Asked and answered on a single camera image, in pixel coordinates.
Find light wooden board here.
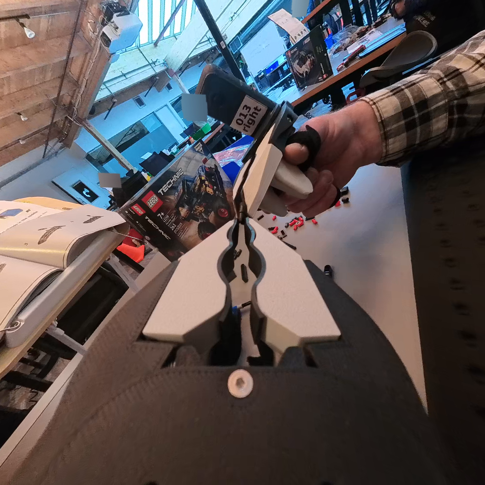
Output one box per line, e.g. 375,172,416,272
0,196,114,379

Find blue storage bin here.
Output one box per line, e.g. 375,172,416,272
212,134,257,179

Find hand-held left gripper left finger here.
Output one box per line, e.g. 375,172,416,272
142,219,240,364

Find grey office chair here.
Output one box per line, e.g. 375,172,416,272
359,30,438,88

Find black steel pillar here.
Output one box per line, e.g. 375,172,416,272
194,0,248,86

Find printed task sheet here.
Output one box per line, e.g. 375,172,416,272
0,200,57,235

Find wooden work table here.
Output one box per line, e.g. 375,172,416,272
292,21,408,108

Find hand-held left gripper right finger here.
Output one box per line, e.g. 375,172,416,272
246,219,342,365

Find black perforated panel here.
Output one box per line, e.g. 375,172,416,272
401,152,485,485

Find white ceiling heater unit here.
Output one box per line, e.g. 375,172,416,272
99,11,144,54

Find instruction booklet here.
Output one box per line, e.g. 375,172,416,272
0,205,131,330

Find scattered small brick parts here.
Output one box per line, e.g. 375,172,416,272
257,186,351,277

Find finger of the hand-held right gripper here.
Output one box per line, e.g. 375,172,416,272
232,162,251,203
242,129,283,218

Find toy car box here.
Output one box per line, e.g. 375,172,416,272
285,26,334,90

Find grey desk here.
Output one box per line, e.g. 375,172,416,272
0,161,429,485

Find dark printed toy box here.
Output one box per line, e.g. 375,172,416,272
117,142,235,262

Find person's right hand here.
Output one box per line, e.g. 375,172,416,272
283,100,380,219

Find person's right forearm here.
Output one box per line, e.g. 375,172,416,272
358,30,485,168

